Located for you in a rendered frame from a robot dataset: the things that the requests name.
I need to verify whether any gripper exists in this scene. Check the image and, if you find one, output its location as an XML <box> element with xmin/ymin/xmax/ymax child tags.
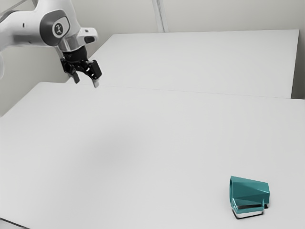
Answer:
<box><xmin>60</xmin><ymin>46</ymin><xmax>103</xmax><ymax>89</ymax></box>

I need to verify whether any teal faceted mug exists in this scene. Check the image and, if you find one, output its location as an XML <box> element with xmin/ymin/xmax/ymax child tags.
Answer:
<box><xmin>229</xmin><ymin>176</ymin><xmax>271</xmax><ymax>219</ymax></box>

